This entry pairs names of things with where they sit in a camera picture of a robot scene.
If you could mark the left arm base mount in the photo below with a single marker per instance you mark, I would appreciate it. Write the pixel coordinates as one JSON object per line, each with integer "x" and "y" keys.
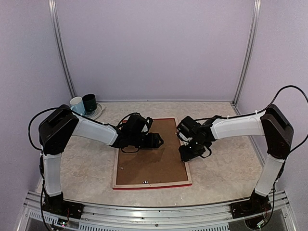
{"x": 57, "y": 205}

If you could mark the left aluminium corner post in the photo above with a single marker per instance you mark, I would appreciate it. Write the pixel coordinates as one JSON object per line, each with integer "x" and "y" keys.
{"x": 60, "y": 46}

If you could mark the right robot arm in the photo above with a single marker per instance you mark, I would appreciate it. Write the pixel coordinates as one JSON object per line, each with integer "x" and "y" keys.
{"x": 270, "y": 124}

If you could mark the aluminium corner post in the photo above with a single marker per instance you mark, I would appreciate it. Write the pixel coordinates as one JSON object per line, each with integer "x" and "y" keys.
{"x": 60, "y": 46}
{"x": 248, "y": 52}

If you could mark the brown backing board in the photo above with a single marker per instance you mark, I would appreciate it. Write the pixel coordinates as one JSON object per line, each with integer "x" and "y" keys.
{"x": 154, "y": 166}

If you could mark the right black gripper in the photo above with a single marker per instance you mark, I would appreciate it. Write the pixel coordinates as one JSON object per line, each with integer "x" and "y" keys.
{"x": 186, "y": 156}

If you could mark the light blue mug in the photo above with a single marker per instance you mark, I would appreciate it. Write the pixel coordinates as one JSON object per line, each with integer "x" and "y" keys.
{"x": 76, "y": 104}

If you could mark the right aluminium corner post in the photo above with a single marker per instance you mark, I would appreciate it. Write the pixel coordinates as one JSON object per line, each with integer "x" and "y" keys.
{"x": 248, "y": 52}

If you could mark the white plate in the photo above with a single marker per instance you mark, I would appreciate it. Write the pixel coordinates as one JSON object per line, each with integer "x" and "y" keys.
{"x": 97, "y": 112}

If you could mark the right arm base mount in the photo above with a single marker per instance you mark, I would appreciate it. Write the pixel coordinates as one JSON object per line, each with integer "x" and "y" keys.
{"x": 254, "y": 205}

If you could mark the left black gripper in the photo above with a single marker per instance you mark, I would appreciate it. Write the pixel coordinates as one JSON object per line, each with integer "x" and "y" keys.
{"x": 152, "y": 141}

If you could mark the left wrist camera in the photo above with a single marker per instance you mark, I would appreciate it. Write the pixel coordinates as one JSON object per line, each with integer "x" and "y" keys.
{"x": 148, "y": 123}

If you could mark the dark green mug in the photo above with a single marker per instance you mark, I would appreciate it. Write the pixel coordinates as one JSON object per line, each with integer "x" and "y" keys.
{"x": 89, "y": 101}

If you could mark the aluminium front rail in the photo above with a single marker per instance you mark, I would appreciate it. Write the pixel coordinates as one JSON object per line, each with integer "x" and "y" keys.
{"x": 98, "y": 217}

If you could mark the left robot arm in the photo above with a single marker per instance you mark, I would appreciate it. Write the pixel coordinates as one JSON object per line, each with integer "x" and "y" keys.
{"x": 63, "y": 123}

